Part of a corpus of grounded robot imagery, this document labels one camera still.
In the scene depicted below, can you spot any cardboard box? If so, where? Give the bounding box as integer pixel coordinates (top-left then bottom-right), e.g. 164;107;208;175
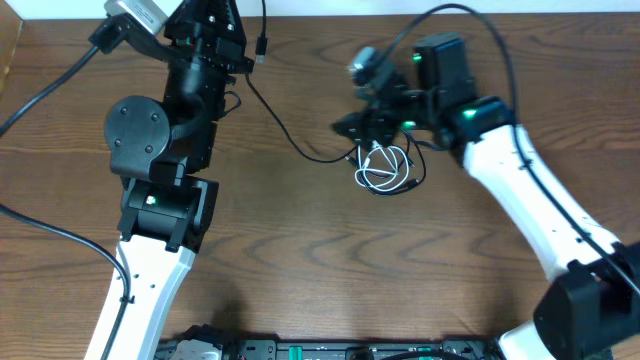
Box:
0;0;23;94

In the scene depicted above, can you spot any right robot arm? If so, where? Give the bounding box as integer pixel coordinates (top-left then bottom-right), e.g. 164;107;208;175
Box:
333;33;639;359

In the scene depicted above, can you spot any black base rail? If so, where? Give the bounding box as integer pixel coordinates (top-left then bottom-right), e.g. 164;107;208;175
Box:
153;325;503;360

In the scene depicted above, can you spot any white usb cable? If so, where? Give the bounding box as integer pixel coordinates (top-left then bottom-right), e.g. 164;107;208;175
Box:
353;140;411;194

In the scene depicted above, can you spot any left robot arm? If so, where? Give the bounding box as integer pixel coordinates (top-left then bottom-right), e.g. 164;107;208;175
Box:
86;0;254;359

